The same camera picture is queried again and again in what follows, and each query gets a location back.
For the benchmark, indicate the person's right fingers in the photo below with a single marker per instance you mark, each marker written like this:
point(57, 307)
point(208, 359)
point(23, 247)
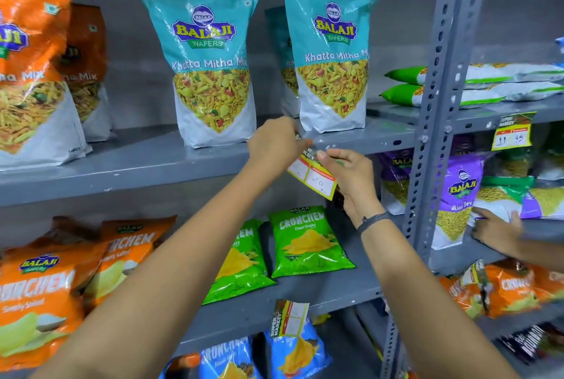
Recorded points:
point(332, 155)

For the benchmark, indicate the person's left hand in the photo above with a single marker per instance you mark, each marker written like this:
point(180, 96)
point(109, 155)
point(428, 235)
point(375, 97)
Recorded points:
point(273, 143)

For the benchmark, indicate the yellow shelf price label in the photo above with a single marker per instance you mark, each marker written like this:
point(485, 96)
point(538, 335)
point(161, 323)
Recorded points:
point(513, 132)
point(288, 318)

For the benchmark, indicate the green chips packet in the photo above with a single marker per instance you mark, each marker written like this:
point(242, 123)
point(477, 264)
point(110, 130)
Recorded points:
point(308, 242)
point(240, 264)

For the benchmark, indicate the green and white flat packet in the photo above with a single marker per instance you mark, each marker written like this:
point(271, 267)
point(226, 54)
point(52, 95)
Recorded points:
point(484, 93)
point(484, 72)

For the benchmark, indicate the person's left forearm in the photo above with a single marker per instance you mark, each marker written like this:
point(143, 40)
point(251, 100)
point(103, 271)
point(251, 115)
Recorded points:
point(176, 268)

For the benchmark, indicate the black snack packet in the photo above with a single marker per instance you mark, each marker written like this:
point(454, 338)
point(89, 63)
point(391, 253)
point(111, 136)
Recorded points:
point(533, 343)

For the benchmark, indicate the black wristband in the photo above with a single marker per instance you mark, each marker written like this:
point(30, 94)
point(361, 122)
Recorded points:
point(373, 219)

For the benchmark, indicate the person's right hand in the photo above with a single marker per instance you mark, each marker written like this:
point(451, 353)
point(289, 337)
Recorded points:
point(354, 180)

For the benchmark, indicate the purple snack packet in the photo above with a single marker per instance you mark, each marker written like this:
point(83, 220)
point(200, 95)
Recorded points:
point(396, 176)
point(546, 204)
point(460, 198)

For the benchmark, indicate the large orange snack mix bag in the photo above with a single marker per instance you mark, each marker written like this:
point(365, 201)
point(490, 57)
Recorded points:
point(31, 70)
point(88, 66)

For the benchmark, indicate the blue chips packet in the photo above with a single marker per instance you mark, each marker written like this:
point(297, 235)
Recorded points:
point(227, 359)
point(297, 354)

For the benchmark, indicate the grey perforated metal upright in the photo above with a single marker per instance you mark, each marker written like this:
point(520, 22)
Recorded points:
point(440, 105)

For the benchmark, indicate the green and white snack packet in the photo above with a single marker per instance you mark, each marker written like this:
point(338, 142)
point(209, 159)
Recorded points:
point(502, 193)

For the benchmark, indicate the orange chips packet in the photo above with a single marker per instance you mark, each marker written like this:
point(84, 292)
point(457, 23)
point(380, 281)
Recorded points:
point(39, 303)
point(127, 251)
point(550, 284)
point(66, 233)
point(511, 290)
point(460, 295)

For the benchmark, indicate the grey metal shelf board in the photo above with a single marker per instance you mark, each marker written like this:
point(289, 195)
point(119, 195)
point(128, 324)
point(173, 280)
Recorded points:
point(308, 290)
point(132, 162)
point(462, 251)
point(520, 319)
point(484, 114)

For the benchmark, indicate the yellow and white price tag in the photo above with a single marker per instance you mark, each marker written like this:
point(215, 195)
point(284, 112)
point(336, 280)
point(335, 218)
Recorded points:
point(313, 176)

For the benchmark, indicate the person's right forearm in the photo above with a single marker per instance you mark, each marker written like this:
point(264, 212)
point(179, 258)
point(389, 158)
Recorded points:
point(423, 303)

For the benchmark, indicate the teal snack mix bag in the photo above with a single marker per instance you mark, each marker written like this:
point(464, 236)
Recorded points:
point(332, 48)
point(211, 57)
point(284, 61)

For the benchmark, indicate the person's left fingers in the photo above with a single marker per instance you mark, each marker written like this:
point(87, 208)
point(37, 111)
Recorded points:
point(305, 143)

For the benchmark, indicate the another person's forearm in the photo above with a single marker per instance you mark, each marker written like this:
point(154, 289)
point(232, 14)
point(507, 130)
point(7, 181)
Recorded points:
point(540, 255)

